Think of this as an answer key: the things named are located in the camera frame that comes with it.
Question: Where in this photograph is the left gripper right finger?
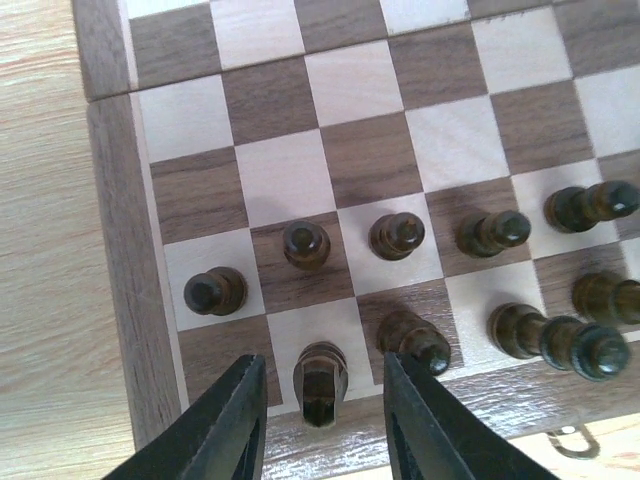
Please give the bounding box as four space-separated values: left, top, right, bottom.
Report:
383 353 555 480

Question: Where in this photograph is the wooden chess board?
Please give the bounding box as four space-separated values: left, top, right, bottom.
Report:
72 1 639 479

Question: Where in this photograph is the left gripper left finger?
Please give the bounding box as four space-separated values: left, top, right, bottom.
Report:
106 355 267 479

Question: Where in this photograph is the dark pawn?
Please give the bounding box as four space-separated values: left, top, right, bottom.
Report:
369 212 425 261
544 180 639 233
455 210 531 258
283 220 331 271

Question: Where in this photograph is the dark chess piece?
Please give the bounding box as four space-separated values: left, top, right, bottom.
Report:
183 266 248 316
376 310 451 376

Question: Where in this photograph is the tall dark piece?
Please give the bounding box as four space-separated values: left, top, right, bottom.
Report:
572 272 639 327

